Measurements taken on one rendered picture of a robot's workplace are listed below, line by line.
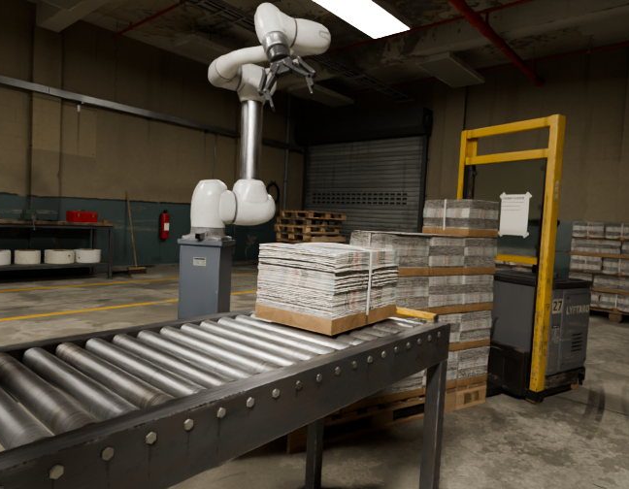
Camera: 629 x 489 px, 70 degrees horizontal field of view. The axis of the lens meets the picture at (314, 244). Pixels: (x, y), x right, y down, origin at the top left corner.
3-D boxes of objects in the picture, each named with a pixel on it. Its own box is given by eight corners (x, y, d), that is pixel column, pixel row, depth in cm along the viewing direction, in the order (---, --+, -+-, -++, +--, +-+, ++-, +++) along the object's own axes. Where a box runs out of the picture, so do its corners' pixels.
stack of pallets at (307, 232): (310, 270, 1019) (313, 211, 1012) (345, 274, 963) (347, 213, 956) (270, 273, 912) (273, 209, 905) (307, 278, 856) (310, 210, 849)
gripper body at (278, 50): (292, 57, 158) (298, 77, 155) (269, 65, 159) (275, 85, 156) (286, 41, 151) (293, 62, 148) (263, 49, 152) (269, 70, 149)
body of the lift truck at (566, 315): (459, 369, 356) (466, 269, 352) (502, 360, 385) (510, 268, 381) (544, 401, 297) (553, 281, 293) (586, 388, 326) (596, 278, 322)
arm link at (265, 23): (266, 25, 150) (300, 33, 157) (256, -7, 156) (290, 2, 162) (255, 50, 159) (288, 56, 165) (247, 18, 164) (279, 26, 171)
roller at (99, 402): (44, 365, 102) (44, 343, 102) (150, 439, 72) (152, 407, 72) (18, 370, 99) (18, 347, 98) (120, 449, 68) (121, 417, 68)
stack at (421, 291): (254, 422, 245) (261, 270, 240) (411, 388, 307) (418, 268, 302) (288, 455, 212) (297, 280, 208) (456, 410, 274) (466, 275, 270)
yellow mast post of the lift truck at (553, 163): (523, 387, 294) (545, 115, 285) (531, 385, 299) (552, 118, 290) (536, 392, 287) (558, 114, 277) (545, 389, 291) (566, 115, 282)
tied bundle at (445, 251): (384, 269, 285) (386, 232, 284) (416, 268, 302) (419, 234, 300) (430, 277, 254) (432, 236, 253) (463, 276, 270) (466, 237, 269)
